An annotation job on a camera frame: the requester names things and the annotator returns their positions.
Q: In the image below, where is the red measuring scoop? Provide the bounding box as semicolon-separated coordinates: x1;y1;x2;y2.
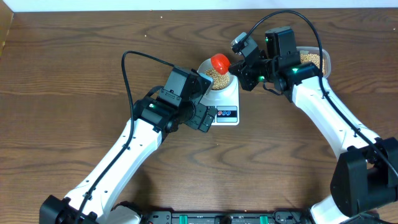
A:
210;54;231;75

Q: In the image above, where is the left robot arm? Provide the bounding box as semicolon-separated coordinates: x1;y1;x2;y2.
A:
39;96;217;223

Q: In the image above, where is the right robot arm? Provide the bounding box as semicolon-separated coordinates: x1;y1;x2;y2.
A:
229;27;397;223

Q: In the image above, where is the white digital kitchen scale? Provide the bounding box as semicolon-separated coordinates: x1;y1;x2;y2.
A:
200;72;239;126

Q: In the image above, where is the white bowl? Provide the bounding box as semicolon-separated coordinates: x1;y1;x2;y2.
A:
198;58;233;91

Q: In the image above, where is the clear plastic soybean container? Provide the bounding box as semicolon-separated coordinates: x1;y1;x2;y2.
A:
297;47;331;78

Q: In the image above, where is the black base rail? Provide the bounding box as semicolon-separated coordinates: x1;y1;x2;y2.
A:
111;202;380;224

